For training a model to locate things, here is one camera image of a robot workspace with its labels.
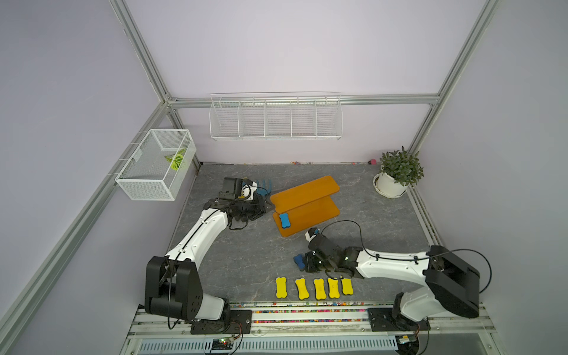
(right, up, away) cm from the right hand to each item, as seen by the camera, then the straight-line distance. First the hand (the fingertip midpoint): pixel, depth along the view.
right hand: (301, 260), depth 83 cm
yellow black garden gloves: (-28, +32, +29) cm, 52 cm away
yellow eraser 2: (-7, -9, -4) cm, 12 cm away
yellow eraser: (+1, -10, -4) cm, 11 cm away
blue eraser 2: (-1, 0, +2) cm, 2 cm away
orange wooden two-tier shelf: (+2, +20, +6) cm, 21 cm away
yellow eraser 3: (+7, -9, -4) cm, 12 cm away
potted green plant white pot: (+41, +34, +8) cm, 54 cm away
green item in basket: (-47, +38, -2) cm, 60 cm away
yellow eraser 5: (+17, -8, -4) cm, 19 cm away
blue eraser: (-7, +13, +13) cm, 20 cm away
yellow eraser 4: (+12, -9, -4) cm, 15 cm away
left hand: (-11, +20, -1) cm, 22 cm away
